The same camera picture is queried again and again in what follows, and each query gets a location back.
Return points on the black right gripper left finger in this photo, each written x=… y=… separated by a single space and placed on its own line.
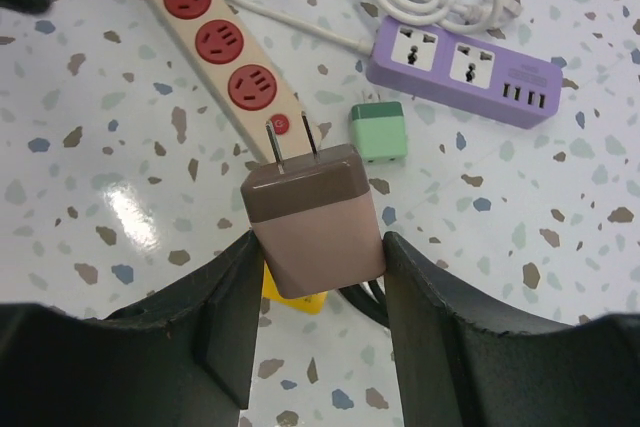
x=180 y=357

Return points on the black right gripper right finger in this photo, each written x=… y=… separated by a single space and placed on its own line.
x=464 y=358

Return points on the purple power strip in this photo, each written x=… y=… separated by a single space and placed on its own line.
x=465 y=73

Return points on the beige power strip red sockets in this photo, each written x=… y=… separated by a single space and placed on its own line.
x=238 y=73

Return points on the pink brown USB charger plug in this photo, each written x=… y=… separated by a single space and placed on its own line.
x=315 y=219

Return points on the green USB charger plug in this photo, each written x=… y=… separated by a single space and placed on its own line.
x=378 y=131

